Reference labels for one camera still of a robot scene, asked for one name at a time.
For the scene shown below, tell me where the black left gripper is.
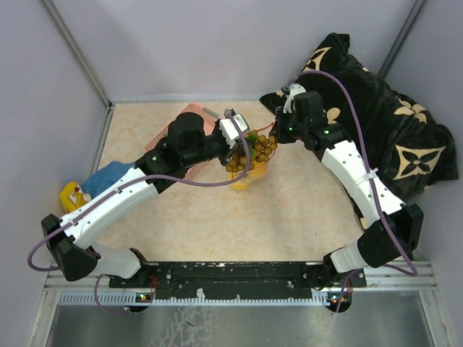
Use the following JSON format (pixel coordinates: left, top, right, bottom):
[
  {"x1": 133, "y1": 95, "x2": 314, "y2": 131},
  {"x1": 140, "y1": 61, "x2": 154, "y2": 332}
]
[{"x1": 184, "y1": 119, "x2": 250, "y2": 168}]

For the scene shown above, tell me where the clear zip top bag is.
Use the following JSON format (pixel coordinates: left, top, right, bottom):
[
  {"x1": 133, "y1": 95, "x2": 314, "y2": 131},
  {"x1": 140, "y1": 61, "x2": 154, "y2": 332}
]
[{"x1": 225, "y1": 122, "x2": 278, "y2": 190}]

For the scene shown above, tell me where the brown longan bunch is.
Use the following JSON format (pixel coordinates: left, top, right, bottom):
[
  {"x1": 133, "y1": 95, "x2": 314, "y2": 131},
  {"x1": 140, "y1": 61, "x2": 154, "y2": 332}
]
[{"x1": 225, "y1": 130, "x2": 278, "y2": 174}]

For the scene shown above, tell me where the orange peach fruit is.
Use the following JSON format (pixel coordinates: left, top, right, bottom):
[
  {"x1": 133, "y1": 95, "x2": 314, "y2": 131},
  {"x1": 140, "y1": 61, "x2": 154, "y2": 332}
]
[{"x1": 248, "y1": 162, "x2": 268, "y2": 181}]

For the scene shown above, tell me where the yellow lemon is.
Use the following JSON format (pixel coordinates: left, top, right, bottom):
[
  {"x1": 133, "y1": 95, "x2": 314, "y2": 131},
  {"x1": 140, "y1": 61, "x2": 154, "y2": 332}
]
[{"x1": 231, "y1": 173, "x2": 252, "y2": 190}]

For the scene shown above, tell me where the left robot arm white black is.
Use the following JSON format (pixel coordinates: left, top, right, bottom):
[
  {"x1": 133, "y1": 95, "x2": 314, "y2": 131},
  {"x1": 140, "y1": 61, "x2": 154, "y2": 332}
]
[{"x1": 41, "y1": 110, "x2": 249, "y2": 287}]

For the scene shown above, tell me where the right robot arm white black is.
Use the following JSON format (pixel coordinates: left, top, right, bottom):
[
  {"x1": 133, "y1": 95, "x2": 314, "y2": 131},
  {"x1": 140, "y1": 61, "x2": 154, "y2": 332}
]
[{"x1": 271, "y1": 85, "x2": 424, "y2": 289}]

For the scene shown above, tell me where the blue cloth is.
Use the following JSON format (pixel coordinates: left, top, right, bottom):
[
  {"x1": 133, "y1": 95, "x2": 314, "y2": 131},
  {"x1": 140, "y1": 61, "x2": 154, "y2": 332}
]
[{"x1": 80, "y1": 161, "x2": 134, "y2": 198}]

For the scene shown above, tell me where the black floral pillow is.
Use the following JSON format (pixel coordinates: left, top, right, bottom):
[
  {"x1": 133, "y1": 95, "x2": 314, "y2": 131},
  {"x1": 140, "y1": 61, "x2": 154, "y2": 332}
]
[{"x1": 259, "y1": 33, "x2": 459, "y2": 232}]

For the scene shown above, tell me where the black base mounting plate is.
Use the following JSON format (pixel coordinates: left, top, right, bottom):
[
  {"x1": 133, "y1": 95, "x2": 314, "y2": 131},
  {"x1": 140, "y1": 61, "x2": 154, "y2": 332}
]
[{"x1": 109, "y1": 262, "x2": 347, "y2": 299}]

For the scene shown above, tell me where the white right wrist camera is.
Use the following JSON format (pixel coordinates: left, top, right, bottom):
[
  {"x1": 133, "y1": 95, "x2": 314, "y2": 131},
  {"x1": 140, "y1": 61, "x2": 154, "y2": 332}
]
[{"x1": 283, "y1": 83, "x2": 307, "y2": 113}]

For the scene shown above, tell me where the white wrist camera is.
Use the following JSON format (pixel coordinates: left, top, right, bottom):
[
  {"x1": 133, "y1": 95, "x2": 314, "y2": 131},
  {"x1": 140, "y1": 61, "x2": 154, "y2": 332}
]
[
  {"x1": 218, "y1": 113, "x2": 250, "y2": 149},
  {"x1": 283, "y1": 83, "x2": 307, "y2": 113}
]

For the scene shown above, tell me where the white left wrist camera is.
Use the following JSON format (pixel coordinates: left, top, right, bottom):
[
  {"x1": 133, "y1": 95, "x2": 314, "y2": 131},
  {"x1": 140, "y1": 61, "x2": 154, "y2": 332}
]
[{"x1": 218, "y1": 113, "x2": 250, "y2": 149}]

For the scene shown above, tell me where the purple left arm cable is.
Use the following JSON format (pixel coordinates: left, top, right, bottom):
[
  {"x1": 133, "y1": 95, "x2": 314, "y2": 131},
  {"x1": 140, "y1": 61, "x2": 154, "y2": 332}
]
[{"x1": 27, "y1": 110, "x2": 251, "y2": 315}]

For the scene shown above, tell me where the white slotted cable duct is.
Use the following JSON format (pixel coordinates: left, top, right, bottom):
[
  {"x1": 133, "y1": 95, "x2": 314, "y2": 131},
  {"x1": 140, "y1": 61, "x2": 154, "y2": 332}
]
[{"x1": 59, "y1": 289, "x2": 339, "y2": 308}]

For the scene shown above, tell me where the aluminium frame rail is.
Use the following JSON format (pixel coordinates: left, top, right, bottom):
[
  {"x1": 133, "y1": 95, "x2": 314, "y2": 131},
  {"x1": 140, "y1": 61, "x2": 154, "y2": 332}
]
[{"x1": 44, "y1": 261, "x2": 438, "y2": 291}]

